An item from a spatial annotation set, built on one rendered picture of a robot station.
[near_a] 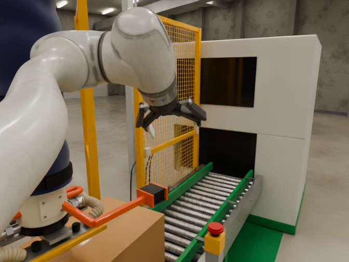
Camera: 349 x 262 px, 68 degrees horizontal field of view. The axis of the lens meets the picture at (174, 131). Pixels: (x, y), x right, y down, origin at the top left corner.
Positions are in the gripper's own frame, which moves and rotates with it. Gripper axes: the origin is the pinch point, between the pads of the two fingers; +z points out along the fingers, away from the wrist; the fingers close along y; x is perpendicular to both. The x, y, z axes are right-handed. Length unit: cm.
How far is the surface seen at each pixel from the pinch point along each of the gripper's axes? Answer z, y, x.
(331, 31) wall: 721, 499, 734
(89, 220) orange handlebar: 9.0, -28.8, -23.4
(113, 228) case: 53, -38, -20
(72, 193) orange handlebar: 21.6, -43.3, -11.0
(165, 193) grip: 28.2, -8.5, -11.8
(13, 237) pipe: 14, -58, -27
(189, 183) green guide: 175, -14, 34
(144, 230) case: 54, -24, -21
